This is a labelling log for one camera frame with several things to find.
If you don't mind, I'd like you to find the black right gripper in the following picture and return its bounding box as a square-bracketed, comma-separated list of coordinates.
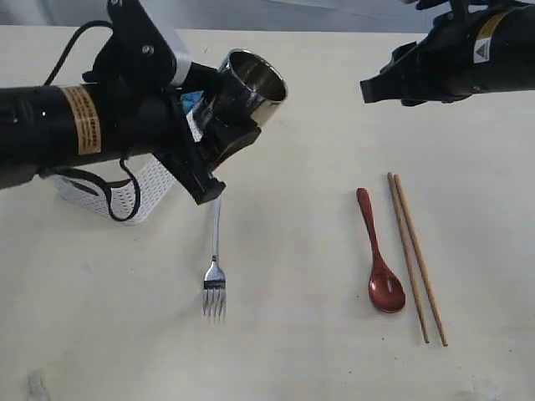
[360, 1, 476, 107]

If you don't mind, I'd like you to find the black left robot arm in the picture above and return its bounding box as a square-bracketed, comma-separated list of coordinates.
[1, 1, 261, 204]

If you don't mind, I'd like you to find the red-brown wooden spoon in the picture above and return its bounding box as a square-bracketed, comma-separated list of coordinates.
[356, 187, 405, 313]

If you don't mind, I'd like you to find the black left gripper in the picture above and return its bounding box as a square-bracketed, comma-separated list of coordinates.
[83, 1, 262, 205]

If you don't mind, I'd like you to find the white curtain backdrop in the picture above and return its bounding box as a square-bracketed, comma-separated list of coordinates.
[1, 0, 450, 33]

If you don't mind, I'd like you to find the blue snack packet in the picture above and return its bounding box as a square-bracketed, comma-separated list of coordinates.
[180, 91, 203, 114]

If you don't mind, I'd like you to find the black cable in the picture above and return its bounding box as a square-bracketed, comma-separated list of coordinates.
[43, 20, 141, 222]

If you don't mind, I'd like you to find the white perforated plastic basket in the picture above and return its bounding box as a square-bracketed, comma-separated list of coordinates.
[53, 91, 210, 226]

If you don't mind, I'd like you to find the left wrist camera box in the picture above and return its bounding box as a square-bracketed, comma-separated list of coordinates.
[155, 22, 192, 85]

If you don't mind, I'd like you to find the steel spoon long handle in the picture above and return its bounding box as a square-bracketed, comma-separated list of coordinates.
[202, 196, 227, 322]

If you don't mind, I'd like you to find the shiny steel cup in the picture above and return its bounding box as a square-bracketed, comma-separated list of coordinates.
[206, 48, 288, 127]

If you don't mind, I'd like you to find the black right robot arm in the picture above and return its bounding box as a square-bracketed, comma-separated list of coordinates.
[360, 1, 534, 107]

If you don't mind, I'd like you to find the wooden chopstick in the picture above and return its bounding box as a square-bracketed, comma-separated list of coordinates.
[394, 174, 448, 347]
[387, 172, 430, 343]

